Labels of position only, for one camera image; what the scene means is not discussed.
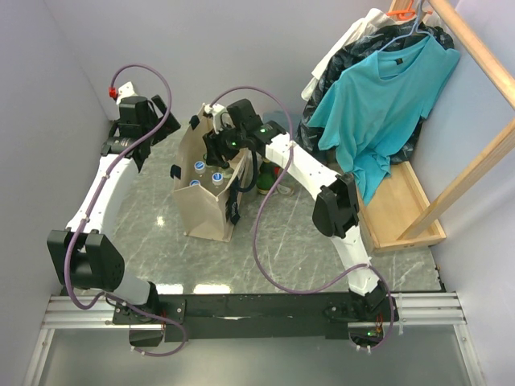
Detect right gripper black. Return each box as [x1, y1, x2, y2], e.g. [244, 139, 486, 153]
[202, 120, 246, 168]

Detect green Perrier glass bottle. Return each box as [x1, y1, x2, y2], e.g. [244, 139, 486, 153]
[256, 158, 276, 195]

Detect clear Chang bottle green cap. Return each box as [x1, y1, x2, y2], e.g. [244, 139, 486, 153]
[277, 173, 297, 196]

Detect clear glass bottle silver cap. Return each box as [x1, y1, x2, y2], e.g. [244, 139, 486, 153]
[221, 167, 234, 181]

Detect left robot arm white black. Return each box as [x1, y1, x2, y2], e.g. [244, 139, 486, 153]
[47, 92, 180, 323]

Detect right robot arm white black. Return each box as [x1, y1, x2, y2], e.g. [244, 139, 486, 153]
[204, 99, 389, 320]

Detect beige canvas tote bag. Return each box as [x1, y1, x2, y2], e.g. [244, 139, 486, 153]
[171, 109, 253, 242]

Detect folded grey cloth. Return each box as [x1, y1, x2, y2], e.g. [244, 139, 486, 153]
[262, 111, 302, 131]

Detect plastic water bottle blue cap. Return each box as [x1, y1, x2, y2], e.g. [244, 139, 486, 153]
[194, 161, 208, 178]

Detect teal t-shirt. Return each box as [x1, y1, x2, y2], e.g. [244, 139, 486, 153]
[307, 36, 460, 203]

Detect white garment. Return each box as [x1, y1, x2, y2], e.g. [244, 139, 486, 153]
[301, 8, 397, 101]

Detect dark patterned garment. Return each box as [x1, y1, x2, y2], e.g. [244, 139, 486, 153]
[295, 22, 455, 164]

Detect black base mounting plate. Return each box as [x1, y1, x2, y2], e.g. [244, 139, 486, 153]
[112, 292, 399, 347]

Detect orange hanger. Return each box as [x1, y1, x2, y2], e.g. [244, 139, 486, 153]
[387, 6, 417, 20]

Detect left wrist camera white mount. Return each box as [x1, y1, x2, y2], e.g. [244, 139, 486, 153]
[108, 81, 138, 105]

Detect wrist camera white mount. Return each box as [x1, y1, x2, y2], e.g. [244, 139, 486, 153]
[204, 103, 233, 133]
[108, 81, 138, 105]

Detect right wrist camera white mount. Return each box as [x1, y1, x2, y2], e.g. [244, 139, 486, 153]
[204, 103, 233, 133]

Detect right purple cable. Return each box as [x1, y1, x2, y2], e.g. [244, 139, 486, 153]
[208, 84, 398, 351]

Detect purple cable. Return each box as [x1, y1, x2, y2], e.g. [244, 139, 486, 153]
[64, 63, 189, 358]
[208, 84, 398, 351]

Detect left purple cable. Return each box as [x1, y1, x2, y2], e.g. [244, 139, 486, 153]
[64, 63, 189, 358]

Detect wooden clothes rack frame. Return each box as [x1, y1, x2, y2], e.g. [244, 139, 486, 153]
[362, 1, 514, 253]

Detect blue wire hanger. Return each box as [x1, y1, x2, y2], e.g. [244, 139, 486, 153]
[377, 7, 438, 53]

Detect aluminium rail frame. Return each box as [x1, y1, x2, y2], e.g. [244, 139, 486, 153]
[23, 292, 486, 385]

